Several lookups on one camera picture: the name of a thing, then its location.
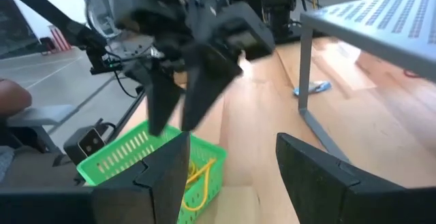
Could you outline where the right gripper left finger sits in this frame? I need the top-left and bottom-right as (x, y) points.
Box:
(0, 131), (191, 224)

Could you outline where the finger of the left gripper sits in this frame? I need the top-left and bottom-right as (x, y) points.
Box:
(144, 67), (184, 137)
(180, 44), (245, 132)

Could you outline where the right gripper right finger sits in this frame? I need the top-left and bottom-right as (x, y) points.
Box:
(275, 132), (436, 224)

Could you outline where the green plastic basket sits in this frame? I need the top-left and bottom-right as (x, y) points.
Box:
(76, 120), (228, 224)

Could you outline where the rubber band pile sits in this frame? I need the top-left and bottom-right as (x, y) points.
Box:
(180, 157), (219, 213)

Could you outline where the grey perforated metal shelf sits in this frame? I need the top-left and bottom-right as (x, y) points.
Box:
(298, 0), (436, 163)

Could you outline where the small blue-white wrapper scrap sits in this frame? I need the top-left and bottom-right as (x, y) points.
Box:
(293, 80), (333, 97)

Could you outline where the grey chair armrest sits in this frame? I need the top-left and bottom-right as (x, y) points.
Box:
(5, 103), (78, 129)

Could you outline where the black table-level camera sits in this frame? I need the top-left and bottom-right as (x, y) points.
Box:
(63, 125), (107, 166)

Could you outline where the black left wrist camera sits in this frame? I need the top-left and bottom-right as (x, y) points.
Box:
(217, 1), (277, 61)

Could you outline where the red white striped post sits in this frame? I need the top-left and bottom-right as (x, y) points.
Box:
(48, 25), (72, 52)

